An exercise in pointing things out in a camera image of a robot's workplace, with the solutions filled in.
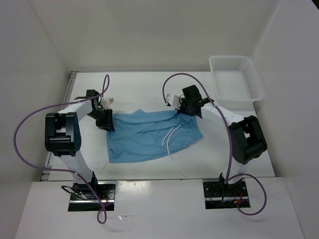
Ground white plastic basket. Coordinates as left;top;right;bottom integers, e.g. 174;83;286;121
209;55;265;103

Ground purple cable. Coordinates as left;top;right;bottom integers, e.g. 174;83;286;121
13;74;111;224
161;73;268;215

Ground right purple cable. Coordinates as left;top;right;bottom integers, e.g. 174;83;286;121
161;73;268;215

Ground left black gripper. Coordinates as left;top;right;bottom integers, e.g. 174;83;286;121
87;108;115;132

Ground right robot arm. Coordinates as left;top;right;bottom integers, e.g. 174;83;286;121
165;85;267;196

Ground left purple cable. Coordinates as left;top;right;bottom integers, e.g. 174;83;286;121
13;74;111;224

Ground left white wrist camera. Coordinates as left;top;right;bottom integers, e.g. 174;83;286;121
100;98;114;110

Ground light blue shorts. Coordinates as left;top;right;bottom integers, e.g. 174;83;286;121
106;109;204;178

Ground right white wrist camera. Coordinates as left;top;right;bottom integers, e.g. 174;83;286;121
165;94;181;110

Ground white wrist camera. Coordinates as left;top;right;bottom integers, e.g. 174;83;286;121
100;98;114;110
165;94;181;110

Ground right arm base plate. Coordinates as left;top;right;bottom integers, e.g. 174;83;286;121
202;180;251;210

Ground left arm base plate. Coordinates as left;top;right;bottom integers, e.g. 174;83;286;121
63;181;116;212

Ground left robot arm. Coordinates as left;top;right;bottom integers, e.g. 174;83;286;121
45;90;115;199

